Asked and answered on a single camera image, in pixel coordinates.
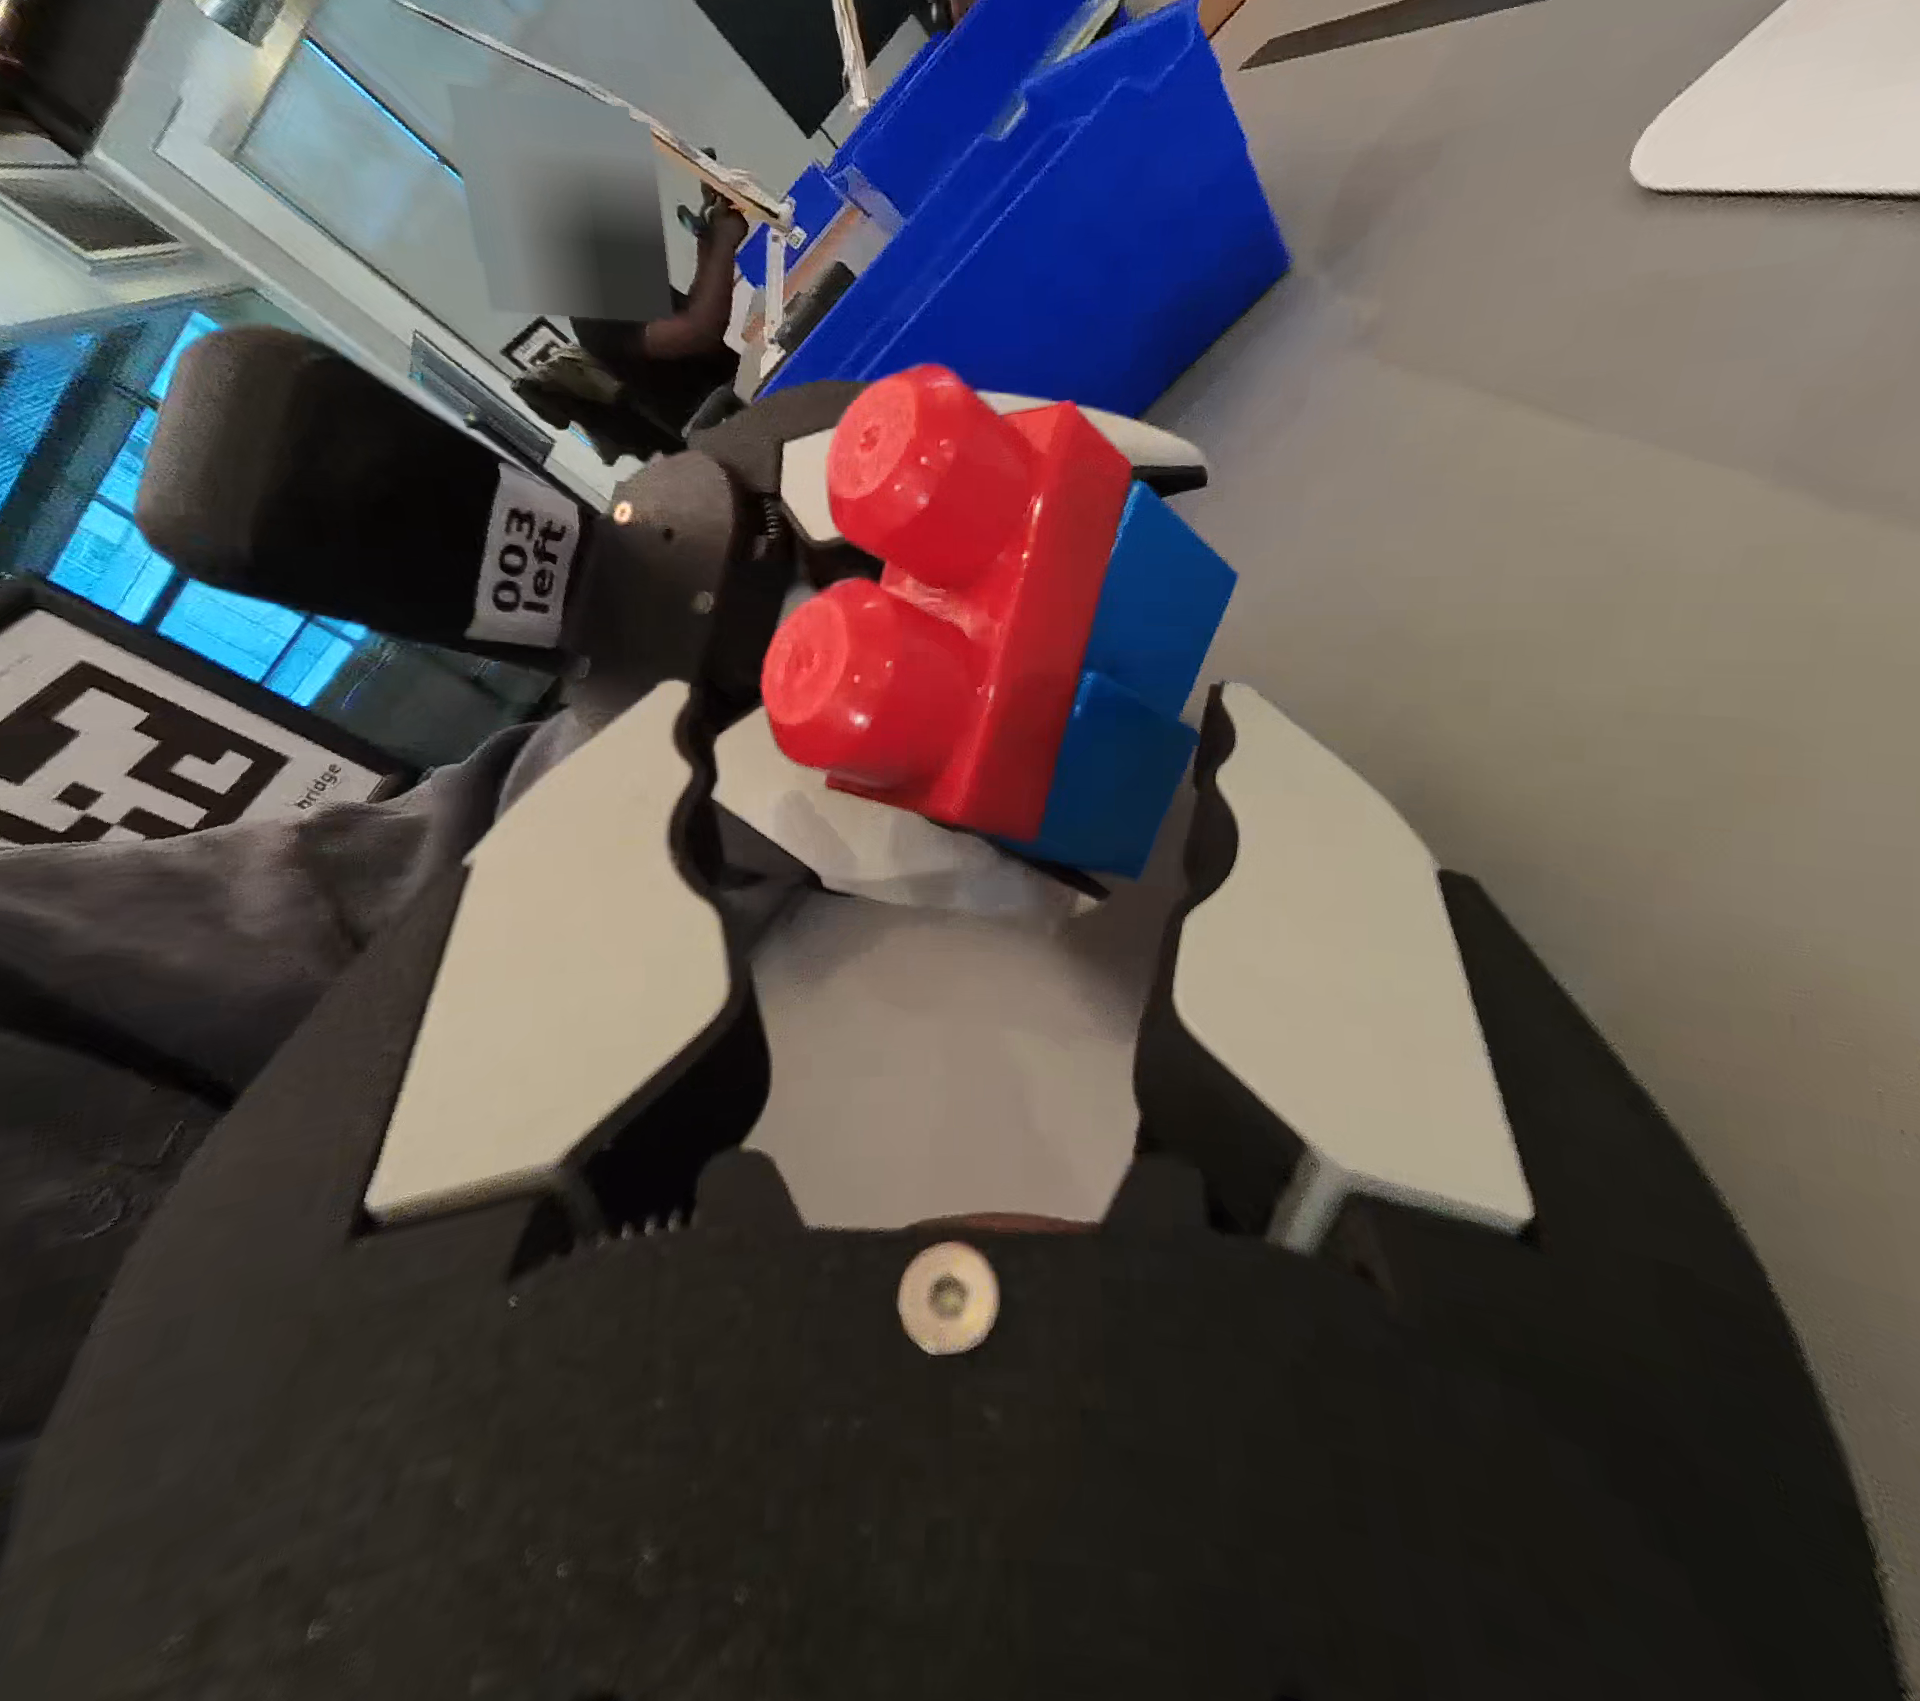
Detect person's left forearm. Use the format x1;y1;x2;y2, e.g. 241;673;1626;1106
0;722;602;1088

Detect blue plastic bin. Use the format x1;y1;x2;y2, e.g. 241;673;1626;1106
731;0;1137;283
755;0;1295;430

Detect red two-stud block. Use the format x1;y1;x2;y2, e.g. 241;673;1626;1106
755;362;1137;833

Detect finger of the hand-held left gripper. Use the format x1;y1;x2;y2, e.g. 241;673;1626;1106
712;714;1110;919
779;395;1211;541

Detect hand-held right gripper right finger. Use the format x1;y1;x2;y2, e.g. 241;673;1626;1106
1127;680;1539;1231

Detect blue one-stud block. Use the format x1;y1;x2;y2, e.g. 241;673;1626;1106
990;667;1202;880
1102;477;1242;723

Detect grey desk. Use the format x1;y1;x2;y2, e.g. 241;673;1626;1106
750;0;1920;1478

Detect white tilting stand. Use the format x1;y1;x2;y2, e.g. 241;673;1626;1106
1626;0;1920;199

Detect black white marker board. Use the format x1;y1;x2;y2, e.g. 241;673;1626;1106
0;576;409;851

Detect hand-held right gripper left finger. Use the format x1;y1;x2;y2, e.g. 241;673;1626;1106
360;680;773;1222

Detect person's dark clothing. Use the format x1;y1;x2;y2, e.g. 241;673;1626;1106
0;1027;241;1449

